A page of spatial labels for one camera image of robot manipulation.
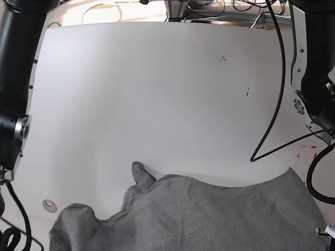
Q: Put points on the grey T-shirt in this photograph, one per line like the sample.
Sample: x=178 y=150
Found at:
x=182 y=213

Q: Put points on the aluminium frame rail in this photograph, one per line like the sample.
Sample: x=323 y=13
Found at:
x=263 y=18

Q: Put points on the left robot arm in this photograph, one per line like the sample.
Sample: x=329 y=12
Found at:
x=313 y=61

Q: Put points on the red tape rectangle marking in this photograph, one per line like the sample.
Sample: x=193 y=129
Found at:
x=304 y=157

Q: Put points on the left table grommet hole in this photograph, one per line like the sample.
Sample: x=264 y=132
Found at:
x=49 y=206

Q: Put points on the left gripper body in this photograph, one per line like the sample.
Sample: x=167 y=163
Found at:
x=328 y=231

